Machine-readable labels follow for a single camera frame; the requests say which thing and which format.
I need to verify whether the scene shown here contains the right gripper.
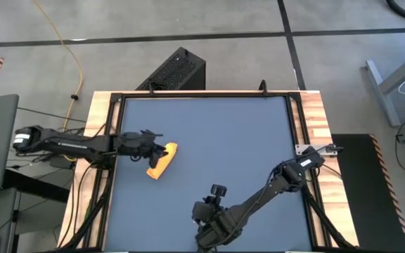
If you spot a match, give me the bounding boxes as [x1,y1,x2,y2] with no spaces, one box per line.
[192,185,245,251]

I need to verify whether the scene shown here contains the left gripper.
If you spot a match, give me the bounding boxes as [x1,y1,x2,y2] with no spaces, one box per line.
[116,129,170,168]

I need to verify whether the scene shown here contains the yellow towel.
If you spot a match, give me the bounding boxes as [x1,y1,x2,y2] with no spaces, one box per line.
[146,141,179,181]

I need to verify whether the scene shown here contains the wooden table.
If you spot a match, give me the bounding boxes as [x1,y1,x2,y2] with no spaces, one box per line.
[57,90,360,249]

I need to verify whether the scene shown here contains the blue-grey table mat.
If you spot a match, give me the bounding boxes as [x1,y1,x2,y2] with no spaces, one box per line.
[103,96,313,252]

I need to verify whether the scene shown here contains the black perforated computer tower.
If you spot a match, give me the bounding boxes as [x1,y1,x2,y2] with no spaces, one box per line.
[135,46,207,91]

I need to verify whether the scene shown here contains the silver mounting plate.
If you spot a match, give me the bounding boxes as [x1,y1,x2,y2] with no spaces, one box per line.
[295,143,340,157]

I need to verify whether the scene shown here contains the large hazard-striped black floor mat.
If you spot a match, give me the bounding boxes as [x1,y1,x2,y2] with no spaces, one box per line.
[330,133,405,253]

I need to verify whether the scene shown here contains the grey metal desk leg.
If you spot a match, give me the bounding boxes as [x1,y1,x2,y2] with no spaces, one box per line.
[365,44,405,128]

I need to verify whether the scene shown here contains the black table frame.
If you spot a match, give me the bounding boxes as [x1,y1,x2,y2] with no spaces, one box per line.
[57,91,357,253]

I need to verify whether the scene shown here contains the yellow cable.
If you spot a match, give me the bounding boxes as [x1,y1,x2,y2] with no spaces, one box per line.
[32,0,84,163]

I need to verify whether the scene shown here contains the thin black cable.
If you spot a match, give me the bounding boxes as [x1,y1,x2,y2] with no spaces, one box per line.
[16,106,88,124]

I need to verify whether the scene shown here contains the thick black hose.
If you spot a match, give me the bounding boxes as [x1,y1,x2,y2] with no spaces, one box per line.
[385,0,405,22]

